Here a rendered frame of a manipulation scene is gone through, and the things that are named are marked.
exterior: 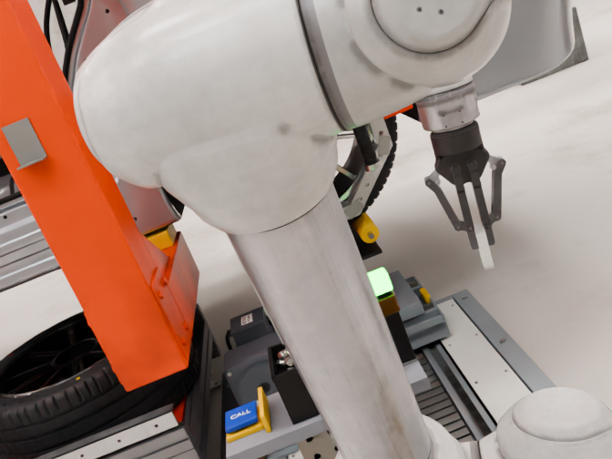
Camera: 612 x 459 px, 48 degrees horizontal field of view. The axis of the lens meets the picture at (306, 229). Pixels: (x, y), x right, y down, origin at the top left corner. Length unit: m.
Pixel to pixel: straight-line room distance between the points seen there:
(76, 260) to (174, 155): 1.13
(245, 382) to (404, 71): 1.50
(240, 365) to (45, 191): 0.68
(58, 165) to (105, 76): 1.06
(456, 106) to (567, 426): 0.47
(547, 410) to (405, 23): 0.55
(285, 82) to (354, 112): 0.05
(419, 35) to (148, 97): 0.19
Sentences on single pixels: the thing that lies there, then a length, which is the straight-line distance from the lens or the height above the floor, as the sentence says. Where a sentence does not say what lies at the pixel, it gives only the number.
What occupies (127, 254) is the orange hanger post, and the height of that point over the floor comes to 0.83.
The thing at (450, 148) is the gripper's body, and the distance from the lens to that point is 1.06.
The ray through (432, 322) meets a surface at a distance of 2.22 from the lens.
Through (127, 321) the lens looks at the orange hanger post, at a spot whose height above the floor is 0.68.
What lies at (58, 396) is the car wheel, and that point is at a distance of 1.99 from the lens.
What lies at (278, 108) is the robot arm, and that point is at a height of 1.13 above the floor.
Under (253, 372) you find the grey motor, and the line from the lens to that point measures 1.86.
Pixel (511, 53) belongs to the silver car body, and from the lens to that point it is 2.18.
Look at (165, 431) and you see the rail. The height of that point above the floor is 0.33.
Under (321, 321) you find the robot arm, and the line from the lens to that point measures 0.60.
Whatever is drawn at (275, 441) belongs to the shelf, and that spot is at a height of 0.44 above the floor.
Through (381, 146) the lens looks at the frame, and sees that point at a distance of 1.99.
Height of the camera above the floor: 1.19
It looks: 17 degrees down
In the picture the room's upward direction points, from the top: 22 degrees counter-clockwise
